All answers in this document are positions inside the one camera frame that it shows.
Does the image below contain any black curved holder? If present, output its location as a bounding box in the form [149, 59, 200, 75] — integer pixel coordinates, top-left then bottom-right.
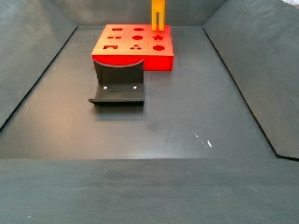
[88, 60, 145, 105]

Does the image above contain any red shape-sorting block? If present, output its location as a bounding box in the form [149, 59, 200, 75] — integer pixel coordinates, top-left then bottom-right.
[91, 24, 173, 71]

